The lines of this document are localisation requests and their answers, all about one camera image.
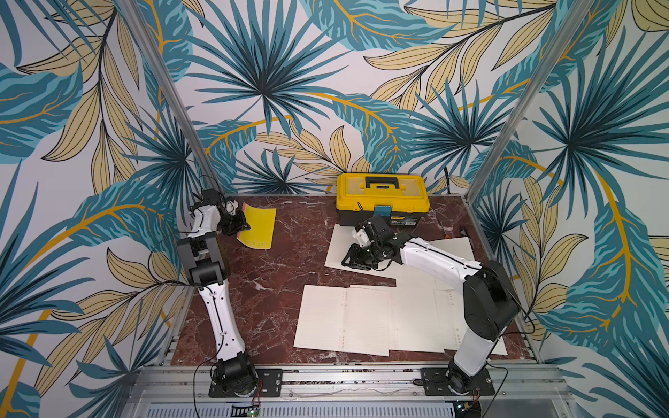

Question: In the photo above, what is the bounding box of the yellow cover notebook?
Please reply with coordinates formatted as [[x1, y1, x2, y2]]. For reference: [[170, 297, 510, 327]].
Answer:
[[236, 204, 276, 250], [294, 285, 391, 356]]

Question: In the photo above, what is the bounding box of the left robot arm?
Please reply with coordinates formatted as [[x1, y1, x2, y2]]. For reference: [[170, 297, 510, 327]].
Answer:
[[177, 189, 259, 397]]

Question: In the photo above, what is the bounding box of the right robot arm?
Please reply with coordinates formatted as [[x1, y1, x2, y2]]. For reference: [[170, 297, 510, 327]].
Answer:
[[341, 215, 521, 395]]

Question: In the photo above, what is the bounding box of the open notebook back right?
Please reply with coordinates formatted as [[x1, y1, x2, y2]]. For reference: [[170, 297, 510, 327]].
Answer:
[[393, 238, 483, 294]]

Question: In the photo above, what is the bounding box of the open notebook front middle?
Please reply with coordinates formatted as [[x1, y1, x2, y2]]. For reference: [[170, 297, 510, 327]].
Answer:
[[389, 278, 460, 353]]

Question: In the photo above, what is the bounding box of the yellow black toolbox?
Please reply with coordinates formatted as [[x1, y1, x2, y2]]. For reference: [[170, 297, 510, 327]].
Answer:
[[336, 173, 430, 227]]

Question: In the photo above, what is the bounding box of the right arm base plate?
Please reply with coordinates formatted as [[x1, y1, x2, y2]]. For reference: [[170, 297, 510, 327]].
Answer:
[[420, 367, 495, 396]]

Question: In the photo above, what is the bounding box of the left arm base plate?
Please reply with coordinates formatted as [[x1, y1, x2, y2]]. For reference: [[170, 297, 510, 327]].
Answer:
[[208, 367, 284, 399]]

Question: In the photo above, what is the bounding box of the aluminium front rail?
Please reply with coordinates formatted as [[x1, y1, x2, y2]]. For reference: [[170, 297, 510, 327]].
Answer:
[[121, 362, 578, 417]]

